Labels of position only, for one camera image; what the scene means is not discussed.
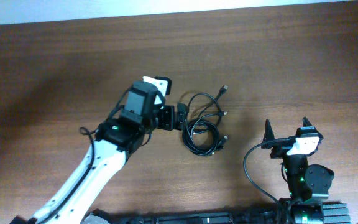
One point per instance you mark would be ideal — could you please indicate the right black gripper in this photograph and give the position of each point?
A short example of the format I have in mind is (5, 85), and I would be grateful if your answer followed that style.
(281, 150)

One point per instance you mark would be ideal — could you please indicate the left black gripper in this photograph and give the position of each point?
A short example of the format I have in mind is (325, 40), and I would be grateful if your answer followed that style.
(166, 120)

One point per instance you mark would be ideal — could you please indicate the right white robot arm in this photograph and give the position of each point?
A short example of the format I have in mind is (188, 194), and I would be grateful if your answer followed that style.
(308, 184)

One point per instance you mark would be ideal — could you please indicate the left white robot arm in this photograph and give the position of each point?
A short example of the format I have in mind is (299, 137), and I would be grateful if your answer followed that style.
(140, 110)

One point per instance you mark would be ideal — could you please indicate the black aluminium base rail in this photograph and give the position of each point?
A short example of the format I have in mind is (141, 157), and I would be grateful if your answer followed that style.
(334, 213)

